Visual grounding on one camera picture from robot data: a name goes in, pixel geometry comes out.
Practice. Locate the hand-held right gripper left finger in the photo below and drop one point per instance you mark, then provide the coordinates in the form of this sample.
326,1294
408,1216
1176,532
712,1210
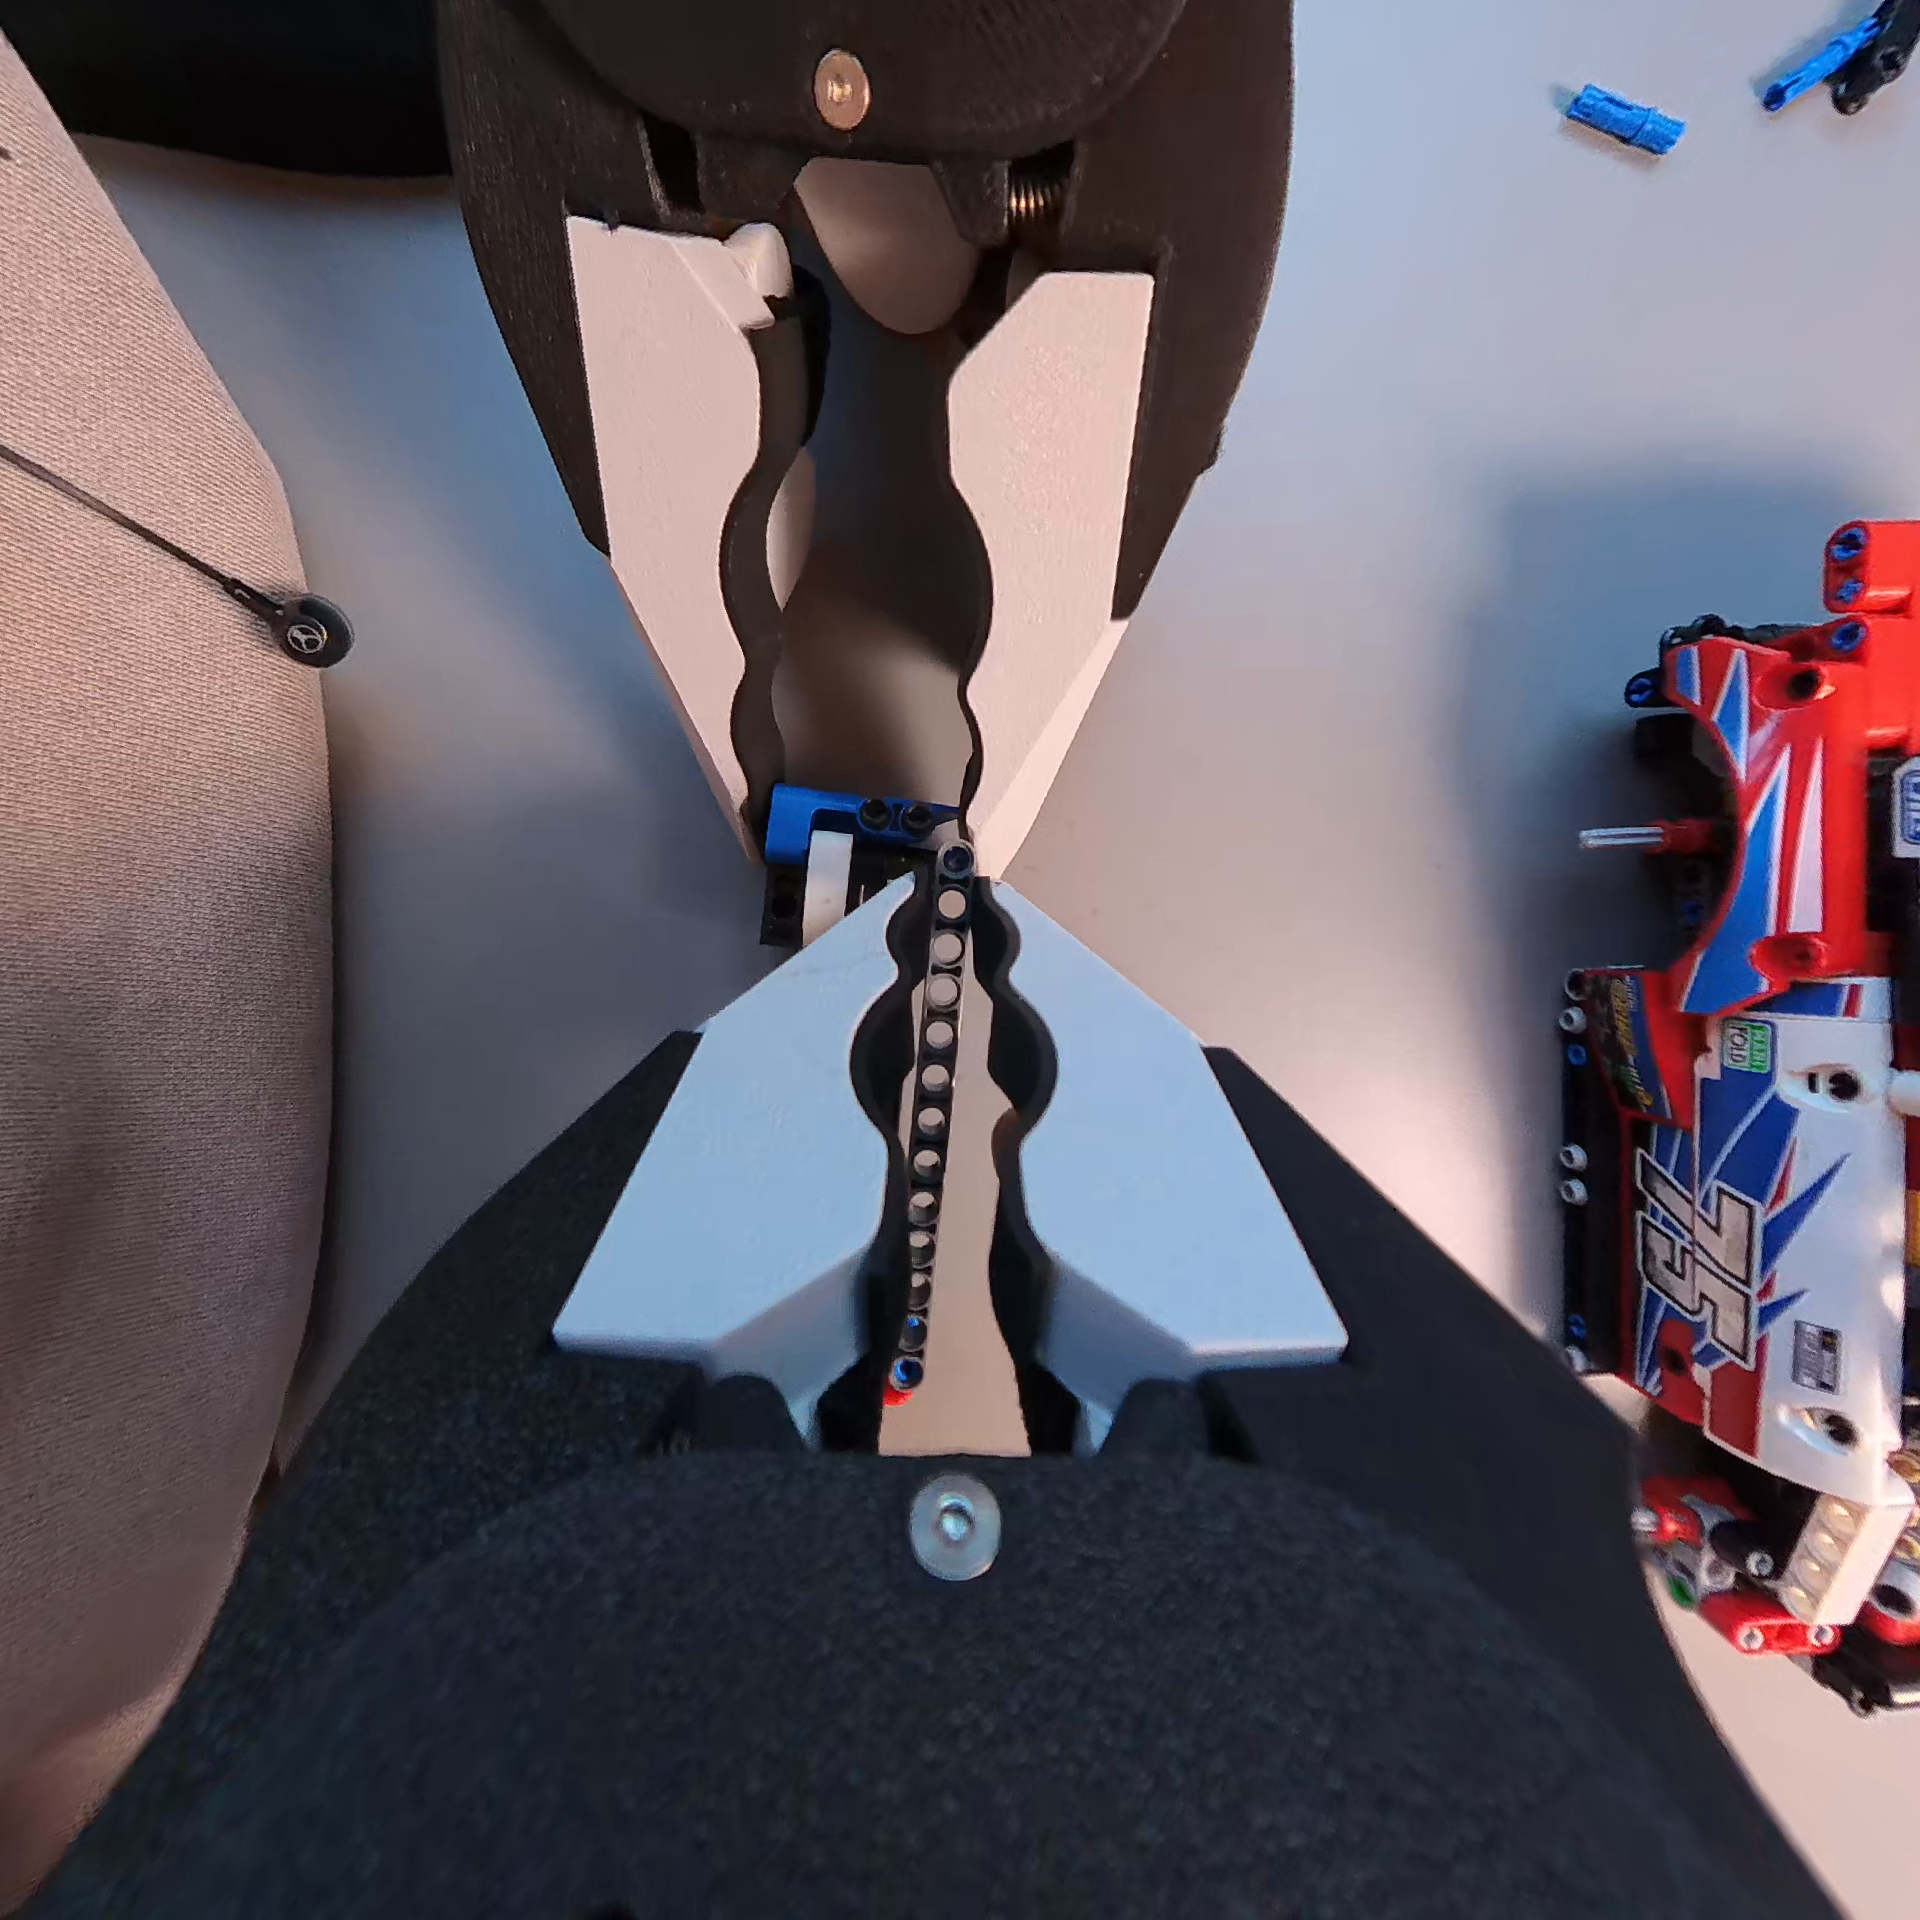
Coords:
737,1187

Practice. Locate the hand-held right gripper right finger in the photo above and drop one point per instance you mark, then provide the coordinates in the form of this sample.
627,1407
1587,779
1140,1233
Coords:
1171,1200

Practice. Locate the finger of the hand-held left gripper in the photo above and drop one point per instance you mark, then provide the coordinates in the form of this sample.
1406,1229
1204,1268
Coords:
662,452
1048,495

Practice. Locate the long grey lego beam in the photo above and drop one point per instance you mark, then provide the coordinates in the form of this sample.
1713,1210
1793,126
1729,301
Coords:
939,1036

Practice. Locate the black lego spoiler assembly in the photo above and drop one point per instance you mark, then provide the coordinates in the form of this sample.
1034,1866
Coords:
803,822

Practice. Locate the blue lego pin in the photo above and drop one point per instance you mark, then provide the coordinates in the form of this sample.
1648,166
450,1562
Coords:
1623,120

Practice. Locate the red white blue lego car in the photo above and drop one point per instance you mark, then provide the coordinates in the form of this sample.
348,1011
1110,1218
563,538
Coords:
1772,1050

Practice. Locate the black wrist rest pad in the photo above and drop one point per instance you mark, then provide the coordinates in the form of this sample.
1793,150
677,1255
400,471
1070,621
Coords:
226,76

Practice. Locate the black connector with blue pin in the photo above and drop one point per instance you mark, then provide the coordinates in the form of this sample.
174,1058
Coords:
1847,54

